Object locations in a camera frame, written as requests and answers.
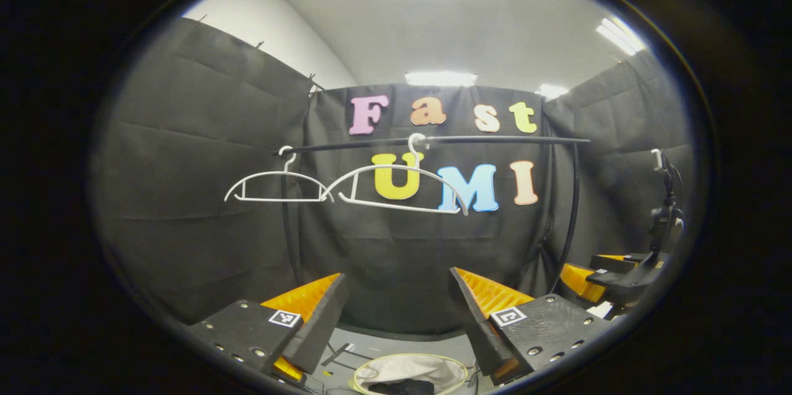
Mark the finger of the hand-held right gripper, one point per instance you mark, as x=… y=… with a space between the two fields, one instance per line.
x=581 y=280
x=615 y=262

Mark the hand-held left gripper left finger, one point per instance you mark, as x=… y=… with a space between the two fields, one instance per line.
x=322 y=327

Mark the black metal clothes rack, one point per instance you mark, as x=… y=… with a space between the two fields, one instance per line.
x=495 y=139

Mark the ceiling light panel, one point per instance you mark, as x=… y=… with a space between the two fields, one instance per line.
x=620 y=36
x=552 y=91
x=440 y=78

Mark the white plastic hanger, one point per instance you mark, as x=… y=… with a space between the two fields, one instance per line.
x=286 y=163
x=413 y=150

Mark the black knit sweater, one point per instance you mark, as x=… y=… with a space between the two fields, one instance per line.
x=402 y=387

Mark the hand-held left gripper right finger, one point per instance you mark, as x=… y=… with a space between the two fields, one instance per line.
x=473 y=327

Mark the black backdrop cloth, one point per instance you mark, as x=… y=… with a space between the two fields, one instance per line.
x=198 y=166

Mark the white laundry hamper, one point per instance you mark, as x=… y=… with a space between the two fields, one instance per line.
x=421 y=367

